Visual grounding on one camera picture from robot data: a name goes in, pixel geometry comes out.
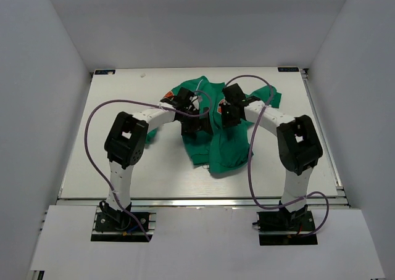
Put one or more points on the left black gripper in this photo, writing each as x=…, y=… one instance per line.
x=199, y=125

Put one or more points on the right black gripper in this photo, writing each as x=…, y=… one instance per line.
x=225, y=121

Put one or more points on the green zip jacket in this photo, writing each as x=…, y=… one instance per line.
x=224, y=150

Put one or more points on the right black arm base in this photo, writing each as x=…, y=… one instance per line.
x=275, y=229

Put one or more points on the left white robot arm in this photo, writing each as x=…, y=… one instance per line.
x=126, y=141

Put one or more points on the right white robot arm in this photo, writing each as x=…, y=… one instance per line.
x=299, y=147

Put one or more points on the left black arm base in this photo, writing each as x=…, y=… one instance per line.
x=112, y=225

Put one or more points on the right blue table label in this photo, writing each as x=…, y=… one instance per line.
x=288, y=69

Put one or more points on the blue table label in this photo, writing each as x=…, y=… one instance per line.
x=104, y=72
x=288, y=69

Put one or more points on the left blue table label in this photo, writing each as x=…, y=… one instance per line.
x=104, y=72

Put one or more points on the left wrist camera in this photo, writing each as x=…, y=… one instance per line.
x=182, y=100

